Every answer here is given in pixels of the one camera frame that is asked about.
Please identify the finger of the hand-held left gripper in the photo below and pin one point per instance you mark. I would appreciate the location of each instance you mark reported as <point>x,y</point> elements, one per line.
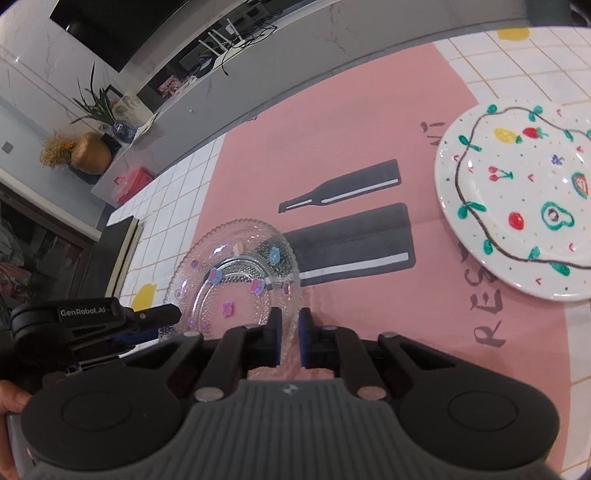
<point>154,316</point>
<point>138,340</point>

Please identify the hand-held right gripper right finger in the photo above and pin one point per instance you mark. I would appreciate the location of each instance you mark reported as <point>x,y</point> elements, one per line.
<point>305,339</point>

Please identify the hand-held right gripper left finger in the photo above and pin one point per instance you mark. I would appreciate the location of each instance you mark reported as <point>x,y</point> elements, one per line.
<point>276,337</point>

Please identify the clear glass flower plate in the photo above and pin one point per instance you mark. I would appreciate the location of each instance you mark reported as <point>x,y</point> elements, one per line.
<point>291,277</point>
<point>221,258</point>

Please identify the person's left hand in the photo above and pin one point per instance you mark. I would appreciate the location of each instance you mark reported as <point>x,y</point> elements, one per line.
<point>14,398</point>

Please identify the pink carry case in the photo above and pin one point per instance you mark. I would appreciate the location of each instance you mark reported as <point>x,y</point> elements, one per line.
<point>134,185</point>

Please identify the gold vase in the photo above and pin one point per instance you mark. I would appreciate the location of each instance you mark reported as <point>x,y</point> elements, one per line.
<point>91,153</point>

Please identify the dried yellow flowers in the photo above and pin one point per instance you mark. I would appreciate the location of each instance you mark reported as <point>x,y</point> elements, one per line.
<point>55,150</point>

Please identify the blue glass vase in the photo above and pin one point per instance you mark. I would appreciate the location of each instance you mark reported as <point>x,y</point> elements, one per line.
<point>123,130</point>

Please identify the loose papers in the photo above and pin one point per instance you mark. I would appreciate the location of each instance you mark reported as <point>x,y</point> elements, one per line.
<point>147,127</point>

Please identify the green leafy plant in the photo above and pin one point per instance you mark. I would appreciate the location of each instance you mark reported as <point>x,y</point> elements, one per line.
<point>97,104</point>

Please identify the pink photo card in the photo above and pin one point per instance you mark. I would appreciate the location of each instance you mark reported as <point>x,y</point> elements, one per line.
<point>169,86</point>

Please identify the pink placemat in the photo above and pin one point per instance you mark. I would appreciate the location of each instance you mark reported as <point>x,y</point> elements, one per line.
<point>369,115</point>

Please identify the white fruit-painted plate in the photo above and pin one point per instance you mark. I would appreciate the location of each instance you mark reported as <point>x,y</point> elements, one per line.
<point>508,194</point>

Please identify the small black box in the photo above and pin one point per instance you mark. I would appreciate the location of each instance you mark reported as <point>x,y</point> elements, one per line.
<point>191,62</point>

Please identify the white router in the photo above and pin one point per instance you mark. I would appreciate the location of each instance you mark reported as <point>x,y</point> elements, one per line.
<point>217,44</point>

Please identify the white marble TV bench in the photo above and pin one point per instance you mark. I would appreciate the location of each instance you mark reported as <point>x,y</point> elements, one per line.
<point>323,60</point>

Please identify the black television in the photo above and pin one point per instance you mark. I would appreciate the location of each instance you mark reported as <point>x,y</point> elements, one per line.
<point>111,27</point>

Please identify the wall switch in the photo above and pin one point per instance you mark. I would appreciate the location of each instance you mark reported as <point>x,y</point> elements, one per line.
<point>7,146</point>

